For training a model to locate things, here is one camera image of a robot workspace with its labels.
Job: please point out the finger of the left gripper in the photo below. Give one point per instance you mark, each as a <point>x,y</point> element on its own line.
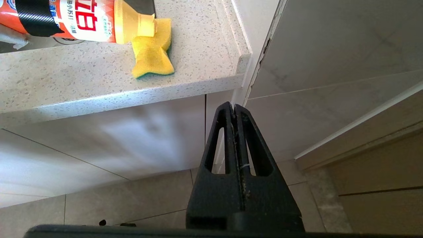
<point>11,38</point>

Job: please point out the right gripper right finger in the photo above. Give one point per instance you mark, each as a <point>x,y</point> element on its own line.
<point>271,201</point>

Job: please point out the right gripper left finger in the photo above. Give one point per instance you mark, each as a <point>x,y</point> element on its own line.
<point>214,198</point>

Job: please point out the orange dish soap bottle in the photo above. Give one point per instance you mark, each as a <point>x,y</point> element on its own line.
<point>86,19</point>

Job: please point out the yellow green sponge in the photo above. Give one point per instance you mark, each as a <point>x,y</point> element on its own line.
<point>152,56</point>

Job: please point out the stainless steel sink basin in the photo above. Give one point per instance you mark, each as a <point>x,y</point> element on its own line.
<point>39,44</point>

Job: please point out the round metal drain strainer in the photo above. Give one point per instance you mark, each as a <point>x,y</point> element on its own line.
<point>67,40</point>

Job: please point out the white cabinet door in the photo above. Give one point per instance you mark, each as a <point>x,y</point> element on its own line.
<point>99,142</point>

